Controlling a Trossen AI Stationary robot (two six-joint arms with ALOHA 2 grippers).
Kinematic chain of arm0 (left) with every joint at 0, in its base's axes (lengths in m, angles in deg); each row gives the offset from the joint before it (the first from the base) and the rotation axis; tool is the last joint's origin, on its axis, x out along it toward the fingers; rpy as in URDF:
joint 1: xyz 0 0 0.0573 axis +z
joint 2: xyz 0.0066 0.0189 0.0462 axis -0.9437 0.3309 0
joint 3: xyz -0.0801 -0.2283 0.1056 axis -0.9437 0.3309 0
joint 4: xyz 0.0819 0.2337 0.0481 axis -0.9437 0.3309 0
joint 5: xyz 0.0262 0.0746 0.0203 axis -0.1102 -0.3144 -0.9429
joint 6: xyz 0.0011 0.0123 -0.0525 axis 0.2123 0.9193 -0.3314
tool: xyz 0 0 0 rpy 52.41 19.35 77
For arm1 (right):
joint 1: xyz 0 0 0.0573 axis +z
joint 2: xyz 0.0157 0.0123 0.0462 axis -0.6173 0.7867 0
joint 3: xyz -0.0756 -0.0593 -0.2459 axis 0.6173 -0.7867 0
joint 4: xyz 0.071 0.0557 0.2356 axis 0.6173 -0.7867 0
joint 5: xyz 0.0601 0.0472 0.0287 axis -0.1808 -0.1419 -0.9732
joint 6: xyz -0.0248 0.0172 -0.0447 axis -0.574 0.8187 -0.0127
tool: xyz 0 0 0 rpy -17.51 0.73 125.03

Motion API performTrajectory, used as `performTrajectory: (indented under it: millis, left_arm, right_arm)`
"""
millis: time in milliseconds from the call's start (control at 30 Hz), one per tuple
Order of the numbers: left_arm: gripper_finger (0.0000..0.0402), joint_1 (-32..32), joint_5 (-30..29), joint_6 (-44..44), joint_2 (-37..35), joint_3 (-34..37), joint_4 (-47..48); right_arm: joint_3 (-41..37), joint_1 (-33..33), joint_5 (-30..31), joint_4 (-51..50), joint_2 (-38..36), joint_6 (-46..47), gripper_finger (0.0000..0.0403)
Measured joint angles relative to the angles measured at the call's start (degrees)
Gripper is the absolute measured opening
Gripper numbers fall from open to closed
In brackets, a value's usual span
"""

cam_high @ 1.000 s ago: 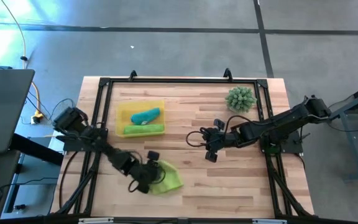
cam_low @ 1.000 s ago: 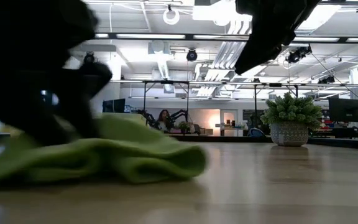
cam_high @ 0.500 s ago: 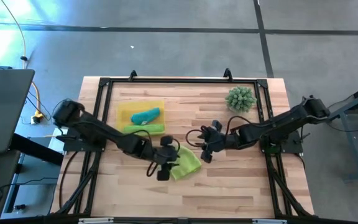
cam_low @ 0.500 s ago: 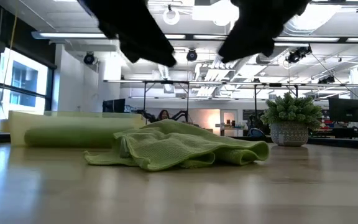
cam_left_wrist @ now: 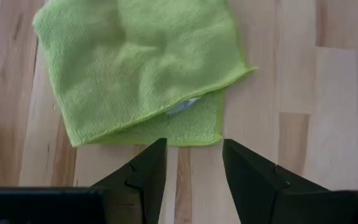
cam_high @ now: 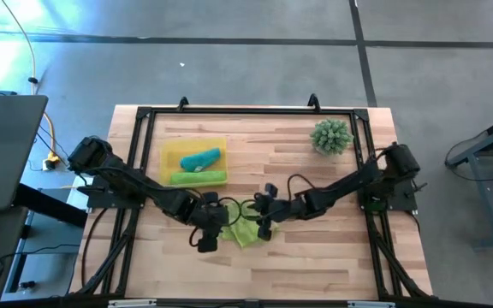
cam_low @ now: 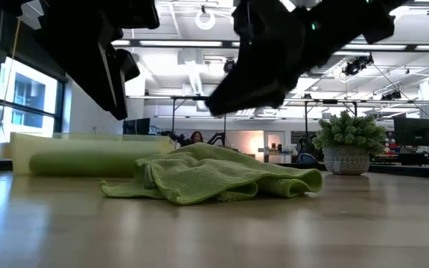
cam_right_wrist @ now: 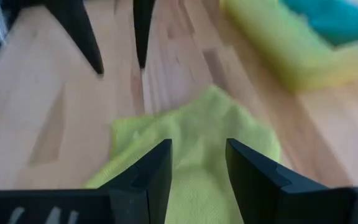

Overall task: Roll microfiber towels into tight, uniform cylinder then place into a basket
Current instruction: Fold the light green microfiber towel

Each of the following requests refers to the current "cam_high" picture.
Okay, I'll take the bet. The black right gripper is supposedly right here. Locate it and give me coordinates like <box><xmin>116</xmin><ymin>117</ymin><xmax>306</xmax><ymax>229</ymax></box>
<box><xmin>252</xmin><ymin>183</ymin><xmax>308</xmax><ymax>242</ymax></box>

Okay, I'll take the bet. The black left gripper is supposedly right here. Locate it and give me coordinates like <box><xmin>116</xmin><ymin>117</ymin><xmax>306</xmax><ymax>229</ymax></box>
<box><xmin>187</xmin><ymin>191</ymin><xmax>231</xmax><ymax>254</ymax></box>

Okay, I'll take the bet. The lime green microfiber towel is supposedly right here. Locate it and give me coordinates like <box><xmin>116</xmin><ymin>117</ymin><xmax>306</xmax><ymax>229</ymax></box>
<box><xmin>217</xmin><ymin>200</ymin><xmax>280</xmax><ymax>250</ymax></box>

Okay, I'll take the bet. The teal microfiber towel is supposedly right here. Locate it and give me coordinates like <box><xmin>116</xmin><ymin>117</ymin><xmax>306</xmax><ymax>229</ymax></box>
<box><xmin>179</xmin><ymin>147</ymin><xmax>223</xmax><ymax>174</ymax></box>

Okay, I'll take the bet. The yellow translucent plastic basket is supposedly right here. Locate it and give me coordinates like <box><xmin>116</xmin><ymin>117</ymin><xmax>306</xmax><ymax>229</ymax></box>
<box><xmin>158</xmin><ymin>136</ymin><xmax>229</xmax><ymax>189</ymax></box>

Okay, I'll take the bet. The potted green succulent plant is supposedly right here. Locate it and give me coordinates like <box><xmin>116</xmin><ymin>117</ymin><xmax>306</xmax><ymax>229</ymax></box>
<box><xmin>309</xmin><ymin>118</ymin><xmax>355</xmax><ymax>157</ymax></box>

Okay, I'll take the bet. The yellow power plug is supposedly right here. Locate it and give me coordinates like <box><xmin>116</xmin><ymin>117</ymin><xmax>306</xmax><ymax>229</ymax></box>
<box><xmin>42</xmin><ymin>152</ymin><xmax>62</xmax><ymax>172</ymax></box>

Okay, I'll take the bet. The black side desk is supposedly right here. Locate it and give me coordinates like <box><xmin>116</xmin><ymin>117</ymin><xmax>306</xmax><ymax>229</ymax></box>
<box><xmin>0</xmin><ymin>183</ymin><xmax>89</xmax><ymax>303</ymax></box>

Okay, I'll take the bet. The gray metal desk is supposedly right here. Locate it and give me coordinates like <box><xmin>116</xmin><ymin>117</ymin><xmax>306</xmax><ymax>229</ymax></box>
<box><xmin>445</xmin><ymin>109</ymin><xmax>493</xmax><ymax>252</ymax></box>

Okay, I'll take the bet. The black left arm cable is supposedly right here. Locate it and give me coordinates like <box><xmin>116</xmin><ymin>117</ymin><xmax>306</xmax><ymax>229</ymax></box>
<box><xmin>187</xmin><ymin>197</ymin><xmax>248</xmax><ymax>249</ymax></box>

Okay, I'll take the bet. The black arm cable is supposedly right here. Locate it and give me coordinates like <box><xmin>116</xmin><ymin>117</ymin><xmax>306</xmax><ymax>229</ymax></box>
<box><xmin>286</xmin><ymin>173</ymin><xmax>317</xmax><ymax>203</ymax></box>
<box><xmin>187</xmin><ymin>197</ymin><xmax>248</xmax><ymax>249</ymax></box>

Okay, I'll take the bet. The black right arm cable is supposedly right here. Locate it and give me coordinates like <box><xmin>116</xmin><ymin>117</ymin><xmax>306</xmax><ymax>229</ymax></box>
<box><xmin>286</xmin><ymin>173</ymin><xmax>317</xmax><ymax>203</ymax></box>

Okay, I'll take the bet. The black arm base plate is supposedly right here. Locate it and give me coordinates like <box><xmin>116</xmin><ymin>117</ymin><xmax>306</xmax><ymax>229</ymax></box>
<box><xmin>356</xmin><ymin>178</ymin><xmax>419</xmax><ymax>213</ymax></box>
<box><xmin>84</xmin><ymin>182</ymin><xmax>146</xmax><ymax>210</ymax></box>

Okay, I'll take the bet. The silver edge bracket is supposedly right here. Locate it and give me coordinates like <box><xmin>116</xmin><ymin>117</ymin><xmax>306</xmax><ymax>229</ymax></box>
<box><xmin>108</xmin><ymin>299</ymin><xmax>157</xmax><ymax>308</ymax></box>
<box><xmin>347</xmin><ymin>300</ymin><xmax>396</xmax><ymax>308</ymax></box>

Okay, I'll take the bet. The yellow floor cable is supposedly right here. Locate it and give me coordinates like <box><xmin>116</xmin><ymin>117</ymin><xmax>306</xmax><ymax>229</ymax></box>
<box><xmin>0</xmin><ymin>0</ymin><xmax>62</xmax><ymax>166</ymax></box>

